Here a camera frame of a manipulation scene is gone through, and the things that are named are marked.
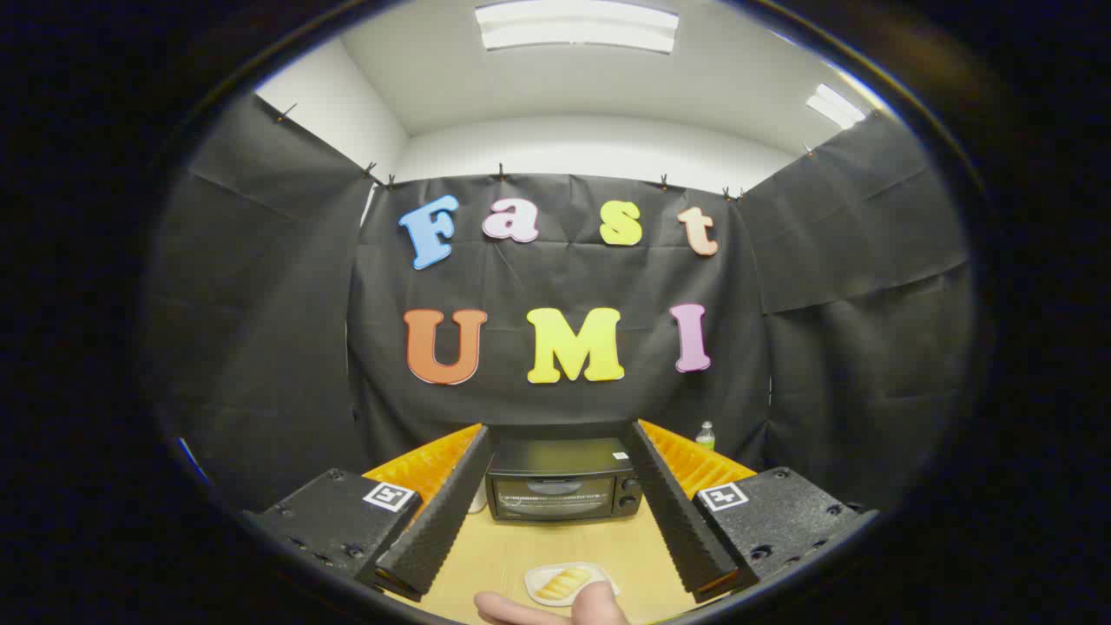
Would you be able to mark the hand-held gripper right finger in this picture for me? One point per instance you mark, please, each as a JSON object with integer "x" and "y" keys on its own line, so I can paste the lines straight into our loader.
{"x": 677, "y": 512}

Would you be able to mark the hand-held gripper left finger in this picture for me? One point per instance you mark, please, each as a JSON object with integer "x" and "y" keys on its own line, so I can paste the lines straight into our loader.
{"x": 443, "y": 512}

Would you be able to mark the black toaster oven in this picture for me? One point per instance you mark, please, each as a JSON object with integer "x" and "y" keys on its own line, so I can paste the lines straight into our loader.
{"x": 555, "y": 456}

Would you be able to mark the yellow ridged bread roll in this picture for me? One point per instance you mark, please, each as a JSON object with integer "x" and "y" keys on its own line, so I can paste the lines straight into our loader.
{"x": 564, "y": 583}

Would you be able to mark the white pop-up toaster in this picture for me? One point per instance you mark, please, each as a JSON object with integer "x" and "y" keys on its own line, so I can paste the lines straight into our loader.
{"x": 477, "y": 499}

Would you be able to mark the green label drink bottle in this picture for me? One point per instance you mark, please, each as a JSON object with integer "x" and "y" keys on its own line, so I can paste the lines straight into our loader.
{"x": 706, "y": 437}

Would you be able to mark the white oval plate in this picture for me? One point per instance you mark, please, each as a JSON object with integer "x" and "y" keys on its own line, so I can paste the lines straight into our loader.
{"x": 533, "y": 580}

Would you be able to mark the small ceiling light panel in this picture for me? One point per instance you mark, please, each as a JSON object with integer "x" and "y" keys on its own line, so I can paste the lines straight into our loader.
{"x": 835, "y": 106}

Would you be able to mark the long ceiling light panel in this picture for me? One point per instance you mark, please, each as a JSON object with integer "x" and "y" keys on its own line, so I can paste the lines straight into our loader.
{"x": 577, "y": 26}

